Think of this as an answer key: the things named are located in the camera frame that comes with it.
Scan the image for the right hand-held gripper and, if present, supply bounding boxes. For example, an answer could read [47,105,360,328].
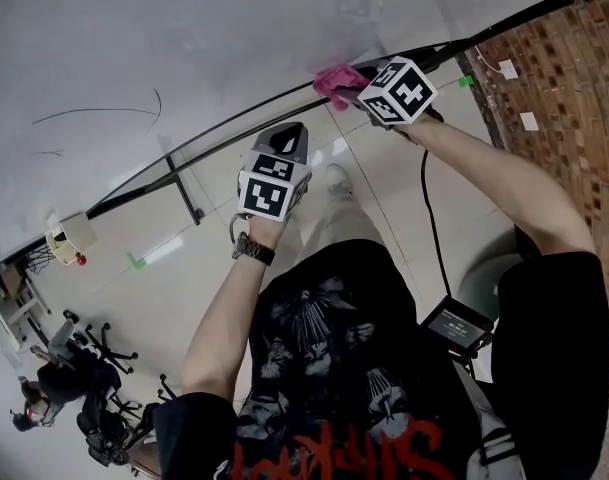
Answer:
[356,55,443,130]

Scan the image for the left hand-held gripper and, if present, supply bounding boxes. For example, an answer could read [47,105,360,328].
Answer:
[235,121,314,224]

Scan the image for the pink cloth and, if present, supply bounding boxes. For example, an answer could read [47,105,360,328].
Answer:
[312,64,368,113]

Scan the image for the white whiteboard with black frame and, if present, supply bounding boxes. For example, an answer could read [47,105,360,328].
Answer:
[0,0,609,275]

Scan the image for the person's right forearm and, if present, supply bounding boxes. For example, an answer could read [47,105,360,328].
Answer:
[407,115,598,270]

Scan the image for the person's left forearm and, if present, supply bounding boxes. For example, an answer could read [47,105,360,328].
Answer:
[180,216,286,405]

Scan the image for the dark metal wristwatch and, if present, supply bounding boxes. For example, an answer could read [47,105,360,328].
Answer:
[231,231,277,267]

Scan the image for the white shoe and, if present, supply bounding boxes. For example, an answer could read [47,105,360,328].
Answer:
[324,163,354,198]

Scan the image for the beige trousers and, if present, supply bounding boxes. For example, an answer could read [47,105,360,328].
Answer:
[294,195,386,272]

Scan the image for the black printed t-shirt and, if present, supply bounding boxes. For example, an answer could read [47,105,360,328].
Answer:
[152,240,609,480]

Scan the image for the beige box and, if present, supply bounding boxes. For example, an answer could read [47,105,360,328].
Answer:
[45,212,100,268]

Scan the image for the black office chair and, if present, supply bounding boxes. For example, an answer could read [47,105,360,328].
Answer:
[62,309,139,375]
[75,372,177,468]

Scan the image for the black device with screen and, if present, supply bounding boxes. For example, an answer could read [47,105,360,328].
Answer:
[420,295,496,365]

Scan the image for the white desk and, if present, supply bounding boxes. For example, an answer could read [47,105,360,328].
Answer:
[0,262,53,357]

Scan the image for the white wall cable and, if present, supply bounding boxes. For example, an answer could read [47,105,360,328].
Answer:
[473,44,503,75]

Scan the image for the black cable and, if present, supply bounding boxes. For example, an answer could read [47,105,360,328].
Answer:
[420,147,456,300]

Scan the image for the grey bag strap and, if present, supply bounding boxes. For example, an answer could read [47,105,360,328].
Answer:
[452,361,531,480]

